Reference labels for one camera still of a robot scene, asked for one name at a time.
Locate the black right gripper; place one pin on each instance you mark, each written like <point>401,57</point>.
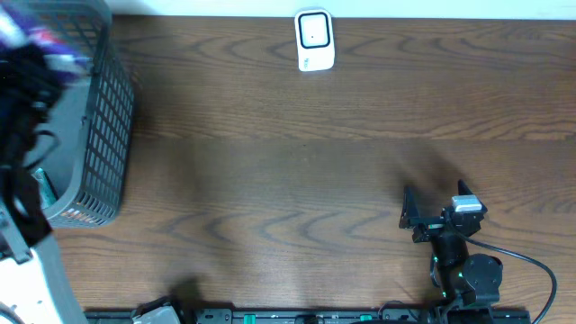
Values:
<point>434,222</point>

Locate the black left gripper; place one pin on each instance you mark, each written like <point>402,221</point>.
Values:
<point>16,126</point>

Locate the teal snack packet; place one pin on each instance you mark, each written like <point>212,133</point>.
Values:
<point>48,194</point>

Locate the purple pad package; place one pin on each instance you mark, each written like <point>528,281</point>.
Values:
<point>20,29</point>

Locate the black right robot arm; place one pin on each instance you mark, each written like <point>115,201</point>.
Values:
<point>466,279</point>

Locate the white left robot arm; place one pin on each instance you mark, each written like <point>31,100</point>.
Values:
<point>34,284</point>

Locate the dark grey plastic basket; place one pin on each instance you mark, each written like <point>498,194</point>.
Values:
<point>85,156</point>

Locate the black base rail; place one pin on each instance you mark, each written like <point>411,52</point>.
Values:
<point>168,314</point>

